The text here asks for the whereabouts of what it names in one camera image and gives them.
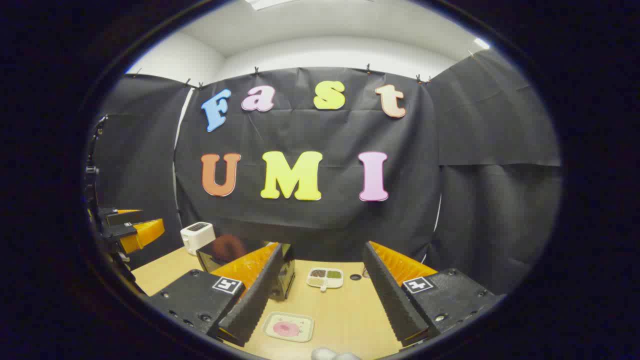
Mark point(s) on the ceiling light panel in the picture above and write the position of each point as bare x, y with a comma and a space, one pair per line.
481, 43
270, 3

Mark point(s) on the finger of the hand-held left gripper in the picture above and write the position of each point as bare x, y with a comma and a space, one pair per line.
122, 217
142, 234

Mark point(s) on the white toaster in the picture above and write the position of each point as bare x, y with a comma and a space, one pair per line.
196, 235

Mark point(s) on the white divided bean tray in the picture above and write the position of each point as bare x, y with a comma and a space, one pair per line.
325, 279

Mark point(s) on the black electric oven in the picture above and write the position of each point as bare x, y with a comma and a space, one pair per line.
220, 252

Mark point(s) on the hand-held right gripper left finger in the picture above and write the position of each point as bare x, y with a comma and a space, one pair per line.
250, 300

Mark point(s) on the white square plate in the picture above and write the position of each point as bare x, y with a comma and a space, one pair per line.
300, 334

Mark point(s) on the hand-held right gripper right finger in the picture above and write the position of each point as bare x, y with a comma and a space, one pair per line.
390, 295

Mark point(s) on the pink ham slice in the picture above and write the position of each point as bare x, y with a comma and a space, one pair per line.
286, 329

